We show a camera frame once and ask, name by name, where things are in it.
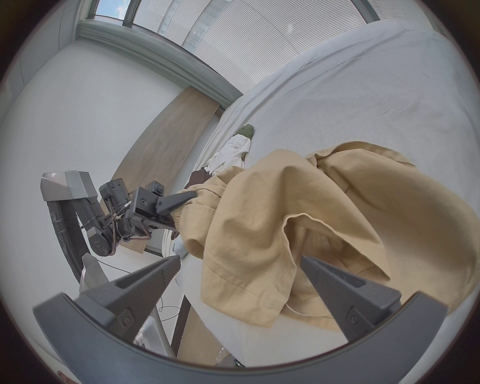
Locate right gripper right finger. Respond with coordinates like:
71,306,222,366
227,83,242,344
300,255,403,342

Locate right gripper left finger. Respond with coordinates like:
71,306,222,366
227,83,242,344
79,256,181,338

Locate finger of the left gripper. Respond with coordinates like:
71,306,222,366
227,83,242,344
157,190,198,217
148,217,179,232

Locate tan shorts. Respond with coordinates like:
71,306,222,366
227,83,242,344
176,140,480,331

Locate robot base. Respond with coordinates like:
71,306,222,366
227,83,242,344
131,305,177,359

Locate brown garment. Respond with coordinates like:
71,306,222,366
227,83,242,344
187,168,211,189

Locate cream white garment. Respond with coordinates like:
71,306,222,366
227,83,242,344
205,134,251,177

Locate window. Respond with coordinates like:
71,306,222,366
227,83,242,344
94,0,383,57

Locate black cable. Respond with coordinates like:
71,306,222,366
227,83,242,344
157,305,185,323

